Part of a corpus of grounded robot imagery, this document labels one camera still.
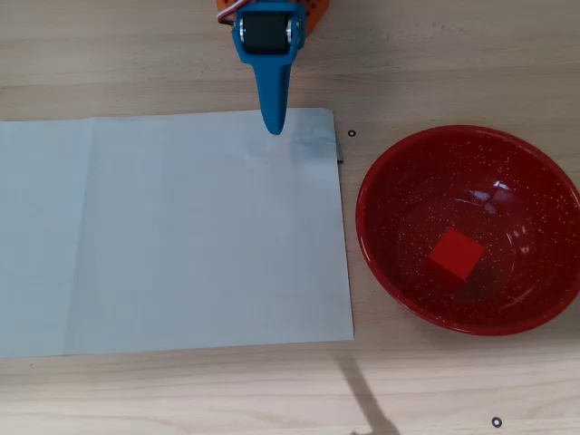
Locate white paper sheet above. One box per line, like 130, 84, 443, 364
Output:
0, 107, 355, 360

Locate red cube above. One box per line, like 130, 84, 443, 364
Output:
427, 226, 486, 291

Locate gripper servo wire cable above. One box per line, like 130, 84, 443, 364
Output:
217, 0, 249, 24

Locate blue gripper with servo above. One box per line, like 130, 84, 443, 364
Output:
231, 0, 305, 137

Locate red speckled bowl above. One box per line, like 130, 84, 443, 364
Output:
355, 125, 580, 337

